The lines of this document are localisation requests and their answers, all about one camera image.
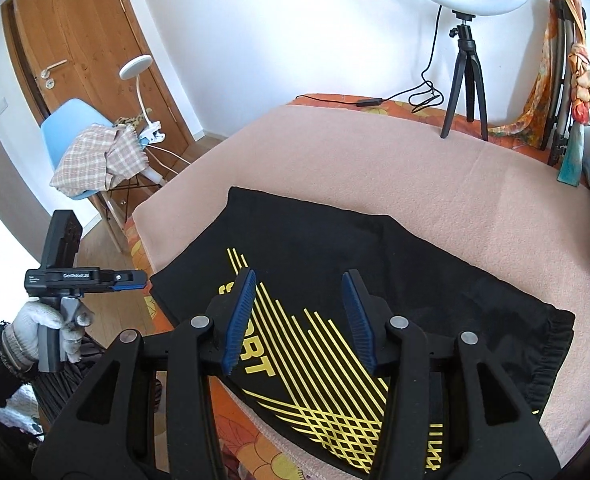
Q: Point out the person's left hand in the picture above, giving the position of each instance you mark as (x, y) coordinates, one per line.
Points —
(40, 325)

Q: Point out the checkered cloth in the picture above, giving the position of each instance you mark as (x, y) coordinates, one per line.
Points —
(100, 155)

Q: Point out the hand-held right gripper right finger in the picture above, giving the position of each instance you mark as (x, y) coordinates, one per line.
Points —
(360, 320)

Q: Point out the orange floral bed sheet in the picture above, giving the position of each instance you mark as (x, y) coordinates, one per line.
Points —
(355, 105)

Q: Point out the white wall switch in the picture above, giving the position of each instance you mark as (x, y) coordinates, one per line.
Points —
(3, 105)

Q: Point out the wooden door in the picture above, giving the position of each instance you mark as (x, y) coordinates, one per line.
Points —
(90, 40)

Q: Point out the orange floral scarf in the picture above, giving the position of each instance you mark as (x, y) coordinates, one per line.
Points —
(560, 70)

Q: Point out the black pants with yellow print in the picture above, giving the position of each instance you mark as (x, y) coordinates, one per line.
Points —
(375, 290)

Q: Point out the grey metal folding frame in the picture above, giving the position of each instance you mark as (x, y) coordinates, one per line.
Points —
(565, 85)

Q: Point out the white clip lamp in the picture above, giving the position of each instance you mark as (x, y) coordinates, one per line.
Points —
(142, 95)

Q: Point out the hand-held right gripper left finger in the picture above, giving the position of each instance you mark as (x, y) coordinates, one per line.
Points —
(238, 320)

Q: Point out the blue chair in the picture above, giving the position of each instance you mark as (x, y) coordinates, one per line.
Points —
(75, 125)

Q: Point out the black tripod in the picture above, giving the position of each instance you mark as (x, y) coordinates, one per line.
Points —
(467, 70)

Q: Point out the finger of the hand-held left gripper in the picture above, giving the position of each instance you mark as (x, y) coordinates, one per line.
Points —
(131, 280)

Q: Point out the person's left forearm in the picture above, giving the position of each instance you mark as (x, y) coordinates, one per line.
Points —
(0, 365)

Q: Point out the pink blanket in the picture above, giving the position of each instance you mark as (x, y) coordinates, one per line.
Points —
(425, 185)

